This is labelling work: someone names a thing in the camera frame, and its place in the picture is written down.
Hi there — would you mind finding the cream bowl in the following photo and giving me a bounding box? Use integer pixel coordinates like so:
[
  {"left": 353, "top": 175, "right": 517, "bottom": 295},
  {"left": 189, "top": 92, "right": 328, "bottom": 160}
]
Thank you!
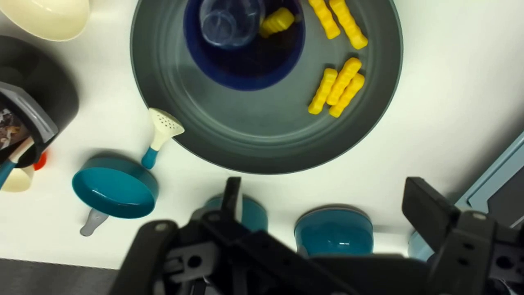
[{"left": 0, "top": 0, "right": 92, "bottom": 44}]

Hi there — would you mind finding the teal frying pan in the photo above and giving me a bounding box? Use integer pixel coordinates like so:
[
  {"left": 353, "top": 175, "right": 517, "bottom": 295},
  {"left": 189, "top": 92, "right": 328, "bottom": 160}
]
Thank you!
[{"left": 71, "top": 154, "right": 161, "bottom": 238}]

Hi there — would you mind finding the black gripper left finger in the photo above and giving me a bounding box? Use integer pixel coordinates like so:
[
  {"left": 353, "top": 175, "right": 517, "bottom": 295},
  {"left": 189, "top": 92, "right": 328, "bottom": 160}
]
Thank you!
[{"left": 112, "top": 175, "right": 245, "bottom": 295}]

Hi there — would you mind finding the blue plastic cup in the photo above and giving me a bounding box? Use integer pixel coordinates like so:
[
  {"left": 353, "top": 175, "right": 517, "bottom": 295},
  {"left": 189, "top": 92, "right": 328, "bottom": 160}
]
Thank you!
[{"left": 184, "top": 0, "right": 309, "bottom": 92}]

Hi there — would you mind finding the white spatula teal handle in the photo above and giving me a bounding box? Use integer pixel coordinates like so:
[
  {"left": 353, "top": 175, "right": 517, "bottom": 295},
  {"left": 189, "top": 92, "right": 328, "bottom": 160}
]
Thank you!
[{"left": 140, "top": 106, "right": 187, "bottom": 170}]

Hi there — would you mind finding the teal ladle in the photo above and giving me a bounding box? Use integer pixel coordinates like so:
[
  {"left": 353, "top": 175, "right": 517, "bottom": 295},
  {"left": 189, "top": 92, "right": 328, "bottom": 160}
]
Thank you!
[{"left": 0, "top": 136, "right": 38, "bottom": 190}]

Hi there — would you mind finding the grey round plate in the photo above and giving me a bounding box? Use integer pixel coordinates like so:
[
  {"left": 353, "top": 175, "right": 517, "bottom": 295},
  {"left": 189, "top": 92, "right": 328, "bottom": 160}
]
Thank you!
[{"left": 130, "top": 0, "right": 407, "bottom": 175}]

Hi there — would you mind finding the yellow crinkle toy fry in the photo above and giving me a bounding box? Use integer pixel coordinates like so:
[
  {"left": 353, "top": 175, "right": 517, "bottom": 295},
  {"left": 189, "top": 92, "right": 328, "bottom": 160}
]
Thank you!
[
  {"left": 307, "top": 65, "right": 340, "bottom": 118},
  {"left": 328, "top": 72, "right": 368, "bottom": 120},
  {"left": 328, "top": 0, "right": 371, "bottom": 52},
  {"left": 327, "top": 56, "right": 364, "bottom": 106},
  {"left": 309, "top": 0, "right": 343, "bottom": 41},
  {"left": 260, "top": 5, "right": 299, "bottom": 39}
]

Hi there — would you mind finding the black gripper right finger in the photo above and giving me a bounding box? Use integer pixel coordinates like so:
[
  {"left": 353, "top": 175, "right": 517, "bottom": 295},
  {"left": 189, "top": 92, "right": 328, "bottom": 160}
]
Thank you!
[{"left": 402, "top": 175, "right": 499, "bottom": 295}]

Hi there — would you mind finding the teal toy kettle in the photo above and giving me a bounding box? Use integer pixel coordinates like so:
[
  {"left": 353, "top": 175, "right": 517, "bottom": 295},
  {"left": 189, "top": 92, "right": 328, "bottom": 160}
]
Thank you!
[{"left": 294, "top": 203, "right": 376, "bottom": 259}]

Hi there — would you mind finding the teal pot with lid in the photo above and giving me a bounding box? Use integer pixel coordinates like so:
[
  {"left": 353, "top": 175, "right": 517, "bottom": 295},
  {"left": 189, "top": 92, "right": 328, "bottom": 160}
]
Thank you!
[{"left": 204, "top": 192, "right": 269, "bottom": 234}]

